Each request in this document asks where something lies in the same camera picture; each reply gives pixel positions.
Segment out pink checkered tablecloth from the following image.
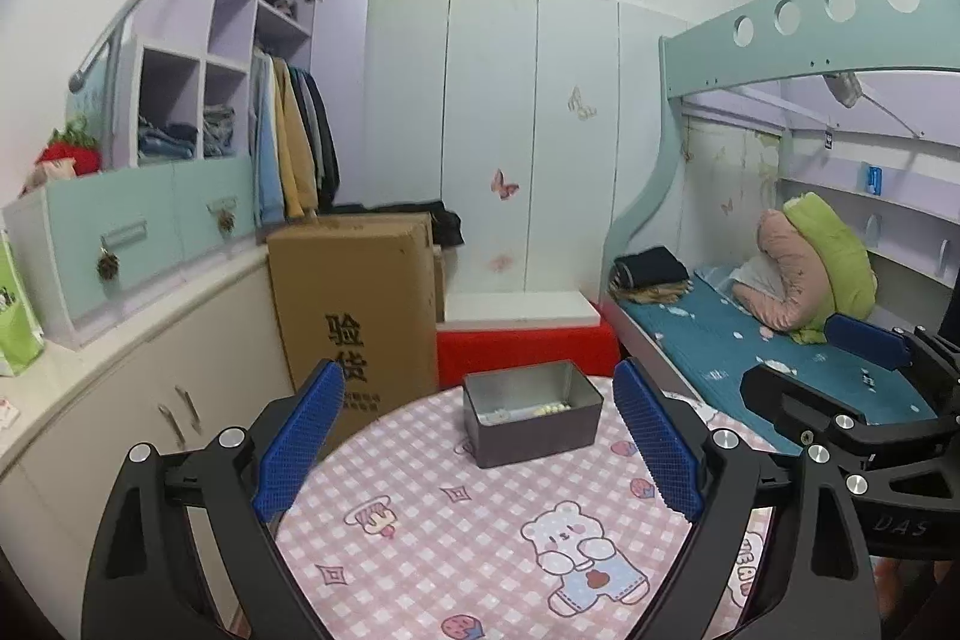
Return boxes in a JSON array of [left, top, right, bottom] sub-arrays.
[[274, 377, 773, 640]]

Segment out blue patterned bed sheet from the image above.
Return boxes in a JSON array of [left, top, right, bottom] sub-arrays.
[[621, 265, 938, 453]]

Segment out light blue hanging jacket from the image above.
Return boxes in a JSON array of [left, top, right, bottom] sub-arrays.
[[251, 51, 286, 229]]

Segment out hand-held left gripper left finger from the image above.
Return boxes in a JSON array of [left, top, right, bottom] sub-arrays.
[[81, 359, 347, 640]]

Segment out folded blue jeans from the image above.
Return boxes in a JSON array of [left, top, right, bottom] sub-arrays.
[[139, 119, 203, 161]]

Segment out tan folded cloth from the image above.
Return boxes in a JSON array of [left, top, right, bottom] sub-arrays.
[[607, 280, 695, 305]]

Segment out pink quilt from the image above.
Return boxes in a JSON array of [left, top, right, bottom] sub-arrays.
[[731, 209, 833, 333]]

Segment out clip-on lamp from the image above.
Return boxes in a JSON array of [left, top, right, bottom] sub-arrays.
[[821, 71, 927, 140]]

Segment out black clothes pile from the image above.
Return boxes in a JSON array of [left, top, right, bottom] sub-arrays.
[[330, 199, 464, 250]]

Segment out folded dark clothes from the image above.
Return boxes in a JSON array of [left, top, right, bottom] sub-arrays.
[[611, 246, 689, 290]]

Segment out mustard hanging jacket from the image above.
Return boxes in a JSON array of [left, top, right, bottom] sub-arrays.
[[271, 56, 320, 221]]

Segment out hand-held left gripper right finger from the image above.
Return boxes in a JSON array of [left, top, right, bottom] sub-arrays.
[[613, 356, 882, 640]]

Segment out white board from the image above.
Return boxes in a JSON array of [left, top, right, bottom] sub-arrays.
[[444, 291, 601, 327]]

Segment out teal bunk bed frame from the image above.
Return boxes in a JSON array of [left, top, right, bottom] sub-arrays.
[[600, 0, 960, 386]]

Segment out purple open shelf unit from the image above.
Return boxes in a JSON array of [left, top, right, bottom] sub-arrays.
[[112, 0, 331, 169]]

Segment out dark hanging jacket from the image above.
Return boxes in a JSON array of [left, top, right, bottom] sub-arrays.
[[304, 70, 340, 210]]

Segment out green quilt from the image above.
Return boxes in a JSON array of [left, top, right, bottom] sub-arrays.
[[784, 194, 878, 345]]

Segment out teal drawer unit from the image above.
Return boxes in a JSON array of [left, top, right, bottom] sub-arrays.
[[0, 152, 260, 348]]

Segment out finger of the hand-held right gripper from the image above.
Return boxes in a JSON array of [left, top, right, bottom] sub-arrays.
[[740, 362, 960, 461], [825, 312, 960, 397]]

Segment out green bag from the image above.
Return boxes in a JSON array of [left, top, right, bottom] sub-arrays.
[[0, 227, 46, 378]]

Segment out white bedside shelf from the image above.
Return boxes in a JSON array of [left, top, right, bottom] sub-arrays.
[[780, 175, 960, 311]]

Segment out grey hanging garment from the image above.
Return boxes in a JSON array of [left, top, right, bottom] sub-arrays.
[[289, 66, 325, 191]]

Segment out beige cabinet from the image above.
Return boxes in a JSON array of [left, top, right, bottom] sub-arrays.
[[0, 235, 301, 611]]

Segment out tall cardboard box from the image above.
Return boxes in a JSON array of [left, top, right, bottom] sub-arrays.
[[266, 212, 440, 453]]

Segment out strawberry plush toy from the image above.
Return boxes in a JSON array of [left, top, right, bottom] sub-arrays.
[[19, 115, 102, 195]]

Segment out white pillow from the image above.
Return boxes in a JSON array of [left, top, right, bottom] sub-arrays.
[[731, 257, 785, 296]]

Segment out grey metal tin box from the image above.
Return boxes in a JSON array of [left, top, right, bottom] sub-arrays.
[[461, 361, 605, 470]]

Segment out red box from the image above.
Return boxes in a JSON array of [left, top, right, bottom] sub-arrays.
[[436, 319, 622, 393]]

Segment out white wardrobe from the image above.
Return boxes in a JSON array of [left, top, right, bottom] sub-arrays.
[[364, 0, 691, 311]]

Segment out folded grey denim clothes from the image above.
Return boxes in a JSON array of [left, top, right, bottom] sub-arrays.
[[202, 104, 235, 157]]

